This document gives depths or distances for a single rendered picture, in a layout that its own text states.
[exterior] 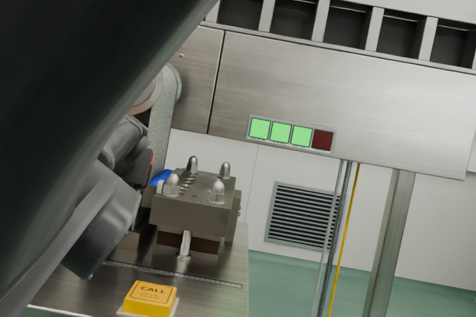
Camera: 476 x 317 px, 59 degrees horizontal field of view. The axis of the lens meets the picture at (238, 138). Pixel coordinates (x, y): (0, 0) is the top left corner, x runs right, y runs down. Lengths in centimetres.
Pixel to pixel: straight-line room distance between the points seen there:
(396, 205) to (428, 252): 257
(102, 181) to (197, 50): 104
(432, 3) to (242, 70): 56
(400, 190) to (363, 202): 228
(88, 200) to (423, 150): 118
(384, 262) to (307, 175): 217
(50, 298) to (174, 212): 28
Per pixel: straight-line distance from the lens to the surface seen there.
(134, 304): 70
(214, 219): 87
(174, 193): 89
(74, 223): 18
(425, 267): 407
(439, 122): 132
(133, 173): 73
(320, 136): 122
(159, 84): 90
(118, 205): 21
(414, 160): 130
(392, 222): 149
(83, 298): 74
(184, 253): 93
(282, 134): 121
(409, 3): 132
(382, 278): 154
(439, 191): 394
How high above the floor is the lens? 124
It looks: 4 degrees down
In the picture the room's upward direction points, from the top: 10 degrees clockwise
